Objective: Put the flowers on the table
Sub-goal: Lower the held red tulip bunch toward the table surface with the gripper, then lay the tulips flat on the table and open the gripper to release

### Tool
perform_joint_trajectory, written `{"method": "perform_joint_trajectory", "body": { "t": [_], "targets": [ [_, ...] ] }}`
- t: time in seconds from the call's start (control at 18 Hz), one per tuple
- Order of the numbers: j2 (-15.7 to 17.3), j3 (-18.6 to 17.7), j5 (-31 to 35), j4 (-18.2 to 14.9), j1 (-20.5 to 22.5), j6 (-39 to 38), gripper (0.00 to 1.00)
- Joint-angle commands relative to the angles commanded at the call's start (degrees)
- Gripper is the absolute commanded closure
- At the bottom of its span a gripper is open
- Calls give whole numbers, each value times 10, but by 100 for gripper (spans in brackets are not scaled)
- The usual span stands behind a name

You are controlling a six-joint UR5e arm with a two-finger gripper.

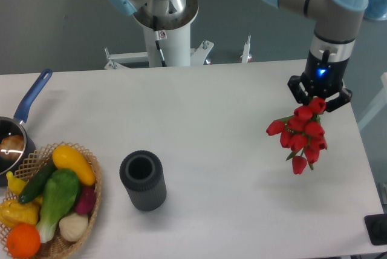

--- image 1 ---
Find woven wicker basket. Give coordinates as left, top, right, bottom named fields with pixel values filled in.
left=13, top=142, right=102, bottom=258

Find green bok choy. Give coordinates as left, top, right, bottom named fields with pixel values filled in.
left=36, top=169, right=80, bottom=244

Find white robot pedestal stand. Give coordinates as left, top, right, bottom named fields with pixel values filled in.
left=104, top=24, right=252, bottom=70

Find orange fruit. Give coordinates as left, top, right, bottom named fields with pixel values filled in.
left=6, top=223, right=41, bottom=258

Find black device at table edge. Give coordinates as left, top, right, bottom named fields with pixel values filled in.
left=364, top=214, right=386, bottom=246

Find dark grey ribbed vase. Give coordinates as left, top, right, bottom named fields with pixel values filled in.
left=119, top=150, right=167, bottom=211

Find red radish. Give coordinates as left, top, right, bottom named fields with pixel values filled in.
left=74, top=186, right=96, bottom=215

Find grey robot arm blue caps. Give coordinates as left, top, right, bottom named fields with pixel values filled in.
left=263, top=0, right=368, bottom=112

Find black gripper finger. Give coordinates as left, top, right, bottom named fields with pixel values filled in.
left=287, top=74, right=310, bottom=105
left=325, top=88, right=353, bottom=113

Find green cucumber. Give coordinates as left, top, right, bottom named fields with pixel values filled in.
left=18, top=162, right=57, bottom=204

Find yellow bell pepper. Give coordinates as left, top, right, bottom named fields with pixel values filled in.
left=1, top=199, right=40, bottom=229

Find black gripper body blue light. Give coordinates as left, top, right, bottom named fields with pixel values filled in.
left=303, top=50, right=349, bottom=99

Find brown bread in pan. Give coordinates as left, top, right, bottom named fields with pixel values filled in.
left=1, top=135, right=24, bottom=162

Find yellow banana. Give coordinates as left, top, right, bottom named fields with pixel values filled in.
left=6, top=171, right=27, bottom=197

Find yellow squash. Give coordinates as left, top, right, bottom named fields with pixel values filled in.
left=52, top=145, right=96, bottom=186

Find white frame at right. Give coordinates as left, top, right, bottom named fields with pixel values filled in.
left=357, top=72, right=386, bottom=131

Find red tulip bouquet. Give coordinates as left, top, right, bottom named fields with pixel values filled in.
left=266, top=97, right=327, bottom=175

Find black cable on pedestal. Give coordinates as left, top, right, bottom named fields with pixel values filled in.
left=152, top=15, right=167, bottom=68

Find white garlic bulb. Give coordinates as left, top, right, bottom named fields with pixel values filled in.
left=59, top=212, right=88, bottom=242

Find blue handled saucepan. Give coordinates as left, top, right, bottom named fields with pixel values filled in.
left=1, top=69, right=53, bottom=187

